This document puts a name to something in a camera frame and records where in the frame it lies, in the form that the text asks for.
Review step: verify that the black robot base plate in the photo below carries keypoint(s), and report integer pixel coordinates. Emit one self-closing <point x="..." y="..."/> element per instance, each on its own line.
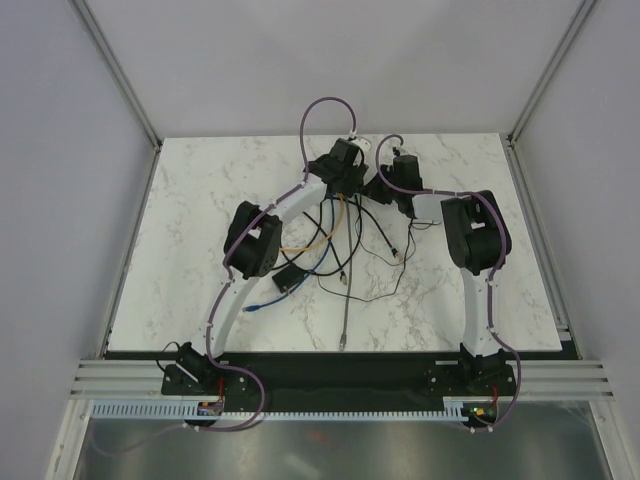
<point x="343" y="381"/>

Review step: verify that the right aluminium frame post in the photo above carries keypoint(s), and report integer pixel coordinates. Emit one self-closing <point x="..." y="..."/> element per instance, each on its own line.
<point x="562" y="49"/>

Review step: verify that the black power adapter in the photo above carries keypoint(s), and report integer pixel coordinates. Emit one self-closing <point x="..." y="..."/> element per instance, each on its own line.
<point x="288" y="277"/>

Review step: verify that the aluminium frame post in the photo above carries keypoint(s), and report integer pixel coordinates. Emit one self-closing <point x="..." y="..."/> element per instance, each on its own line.
<point x="99" y="40"/>
<point x="562" y="49"/>

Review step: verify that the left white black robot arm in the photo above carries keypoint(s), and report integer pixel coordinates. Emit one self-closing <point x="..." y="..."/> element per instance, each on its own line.
<point x="251" y="249"/>

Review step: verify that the white slotted cable duct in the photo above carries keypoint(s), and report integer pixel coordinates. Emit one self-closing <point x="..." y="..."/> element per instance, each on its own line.
<point x="192" y="410"/>

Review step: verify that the black ethernet cable long loop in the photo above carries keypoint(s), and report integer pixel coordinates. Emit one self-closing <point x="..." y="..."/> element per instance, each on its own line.
<point x="308" y="228"/>

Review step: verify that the left aluminium frame post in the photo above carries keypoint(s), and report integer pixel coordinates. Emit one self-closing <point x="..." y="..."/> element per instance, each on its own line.
<point x="99" y="40"/>

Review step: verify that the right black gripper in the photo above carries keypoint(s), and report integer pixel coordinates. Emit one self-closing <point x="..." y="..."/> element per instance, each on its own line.
<point x="373" y="189"/>

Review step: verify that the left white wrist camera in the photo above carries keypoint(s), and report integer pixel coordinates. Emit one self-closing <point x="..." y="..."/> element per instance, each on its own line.
<point x="363" y="143"/>

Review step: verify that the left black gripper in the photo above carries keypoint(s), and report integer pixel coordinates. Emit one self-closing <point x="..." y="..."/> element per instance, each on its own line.
<point x="356" y="175"/>

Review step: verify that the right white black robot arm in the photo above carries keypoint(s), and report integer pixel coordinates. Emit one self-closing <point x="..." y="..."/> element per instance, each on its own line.
<point x="478" y="243"/>

